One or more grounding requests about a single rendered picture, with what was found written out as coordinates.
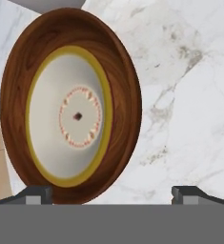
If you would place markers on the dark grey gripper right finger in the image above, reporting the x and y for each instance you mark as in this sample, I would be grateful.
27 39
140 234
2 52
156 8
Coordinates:
186 193

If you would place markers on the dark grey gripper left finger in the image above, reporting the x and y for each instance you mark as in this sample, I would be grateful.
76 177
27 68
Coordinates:
37 193

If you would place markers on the small white yellow-rimmed bowl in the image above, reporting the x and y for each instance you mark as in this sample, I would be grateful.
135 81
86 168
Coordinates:
53 95

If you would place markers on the large brown wooden bowl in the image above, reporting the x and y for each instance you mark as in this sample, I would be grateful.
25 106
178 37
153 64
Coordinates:
123 95

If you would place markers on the grey cabinet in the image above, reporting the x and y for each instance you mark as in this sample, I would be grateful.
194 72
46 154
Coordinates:
46 4

